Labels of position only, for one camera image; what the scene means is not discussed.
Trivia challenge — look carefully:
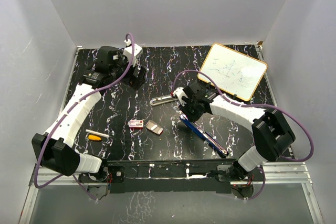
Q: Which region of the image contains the yellow framed whiteboard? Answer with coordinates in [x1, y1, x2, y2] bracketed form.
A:
[197, 43, 268, 101]

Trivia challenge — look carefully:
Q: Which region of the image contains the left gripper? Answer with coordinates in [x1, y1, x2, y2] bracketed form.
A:
[109, 51, 145, 90]

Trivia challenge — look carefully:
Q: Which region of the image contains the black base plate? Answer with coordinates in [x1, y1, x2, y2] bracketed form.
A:
[79, 159, 263, 197]

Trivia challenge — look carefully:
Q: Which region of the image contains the white marker pen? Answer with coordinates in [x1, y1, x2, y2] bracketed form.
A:
[85, 129, 110, 138]

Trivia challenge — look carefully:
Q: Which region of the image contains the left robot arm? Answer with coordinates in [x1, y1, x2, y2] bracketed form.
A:
[32, 45, 146, 182]

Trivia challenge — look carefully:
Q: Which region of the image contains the red staple box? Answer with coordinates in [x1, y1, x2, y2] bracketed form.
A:
[128, 120, 144, 129]

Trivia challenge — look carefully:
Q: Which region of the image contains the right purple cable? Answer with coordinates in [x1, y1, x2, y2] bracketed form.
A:
[172, 69, 314, 201]

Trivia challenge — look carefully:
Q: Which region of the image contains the staple strip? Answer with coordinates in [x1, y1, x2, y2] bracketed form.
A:
[145, 120, 163, 135]

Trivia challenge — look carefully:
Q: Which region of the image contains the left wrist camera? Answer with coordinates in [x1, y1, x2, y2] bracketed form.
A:
[123, 39, 143, 67]

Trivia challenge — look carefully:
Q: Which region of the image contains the orange marker cap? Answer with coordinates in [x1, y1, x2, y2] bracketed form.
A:
[88, 134, 102, 141]

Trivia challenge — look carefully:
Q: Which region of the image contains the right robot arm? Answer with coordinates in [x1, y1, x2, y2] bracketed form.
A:
[172, 82, 296, 180]

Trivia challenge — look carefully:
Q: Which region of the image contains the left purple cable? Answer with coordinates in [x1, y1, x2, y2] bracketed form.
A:
[34, 33, 139, 201]

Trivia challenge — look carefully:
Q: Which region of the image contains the purple cable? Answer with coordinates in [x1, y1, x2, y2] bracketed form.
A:
[172, 69, 314, 201]
[34, 33, 139, 201]

